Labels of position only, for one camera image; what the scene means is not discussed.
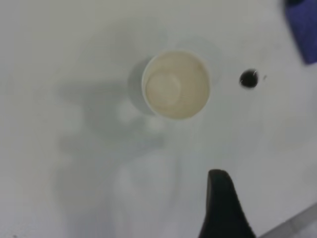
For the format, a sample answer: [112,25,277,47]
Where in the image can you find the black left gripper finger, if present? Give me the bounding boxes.
[198,169,257,238]

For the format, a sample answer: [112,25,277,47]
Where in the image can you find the white paper cup green print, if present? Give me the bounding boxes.
[127,49,211,121]

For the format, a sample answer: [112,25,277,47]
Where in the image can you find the purple cloth black trim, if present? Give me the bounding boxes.
[282,0,317,65]

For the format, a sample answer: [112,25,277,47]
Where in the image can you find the dark coffee spill stain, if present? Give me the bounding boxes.
[239,68,260,89]

